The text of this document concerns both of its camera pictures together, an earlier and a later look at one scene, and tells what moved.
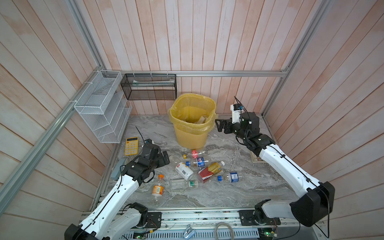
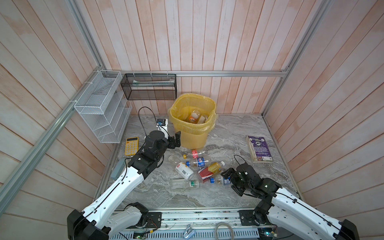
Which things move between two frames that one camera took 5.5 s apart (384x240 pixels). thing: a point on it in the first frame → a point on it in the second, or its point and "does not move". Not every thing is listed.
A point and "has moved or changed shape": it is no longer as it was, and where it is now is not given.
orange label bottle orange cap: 157,190 → 194,116
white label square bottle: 202,120 does not move
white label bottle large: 184,171 does not move
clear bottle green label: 180,184 does not move
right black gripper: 228,123 → 232,176
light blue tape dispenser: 117,170 does not move
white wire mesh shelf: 104,105 does not move
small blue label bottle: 232,177 has moved or changed shape
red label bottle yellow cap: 195,154 does not move
